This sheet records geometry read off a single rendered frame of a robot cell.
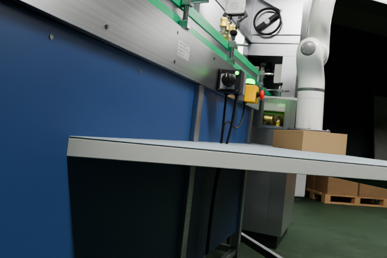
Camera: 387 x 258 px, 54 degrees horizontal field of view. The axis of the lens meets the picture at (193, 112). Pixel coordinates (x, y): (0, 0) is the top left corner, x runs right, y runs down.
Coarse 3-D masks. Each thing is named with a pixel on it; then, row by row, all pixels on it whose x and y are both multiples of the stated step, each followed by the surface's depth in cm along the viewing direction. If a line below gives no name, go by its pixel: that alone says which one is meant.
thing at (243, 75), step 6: (222, 72) 129; (228, 72) 128; (234, 72) 127; (240, 72) 127; (240, 78) 127; (222, 84) 129; (234, 84) 127; (240, 84) 127; (222, 90) 128; (228, 90) 128; (234, 90) 127; (240, 90) 128
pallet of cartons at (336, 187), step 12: (312, 180) 561; (324, 180) 533; (336, 180) 528; (312, 192) 554; (324, 192) 530; (336, 192) 528; (348, 192) 532; (360, 192) 535; (372, 192) 541; (384, 192) 547; (348, 204) 531; (360, 204) 536; (372, 204) 545; (384, 204) 545
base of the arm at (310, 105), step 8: (304, 96) 172; (312, 96) 170; (320, 96) 171; (304, 104) 171; (312, 104) 170; (320, 104) 171; (296, 112) 177; (304, 112) 171; (312, 112) 170; (320, 112) 171; (296, 120) 175; (304, 120) 171; (312, 120) 169; (320, 120) 171; (288, 128) 175; (296, 128) 169; (304, 128) 170; (312, 128) 169; (320, 128) 171
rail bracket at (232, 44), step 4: (232, 32) 143; (236, 32) 143; (232, 36) 144; (232, 40) 144; (232, 44) 143; (236, 44) 143; (240, 44) 143; (244, 44) 142; (232, 48) 143; (232, 52) 143; (232, 56) 143; (228, 60) 143; (232, 60) 142; (232, 64) 145
